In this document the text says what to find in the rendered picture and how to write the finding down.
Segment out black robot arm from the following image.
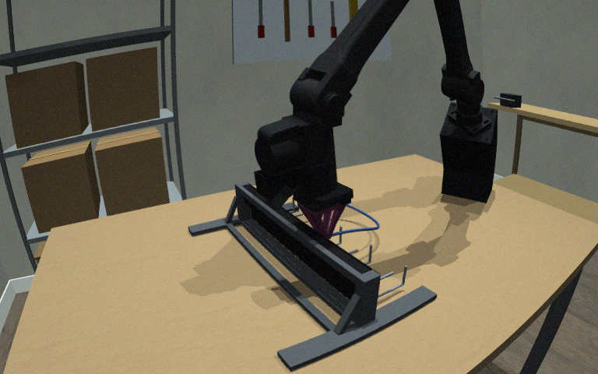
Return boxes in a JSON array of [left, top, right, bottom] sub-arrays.
[[254, 0, 491, 210]]

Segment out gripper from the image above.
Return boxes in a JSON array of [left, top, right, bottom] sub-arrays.
[[293, 155, 354, 239]]

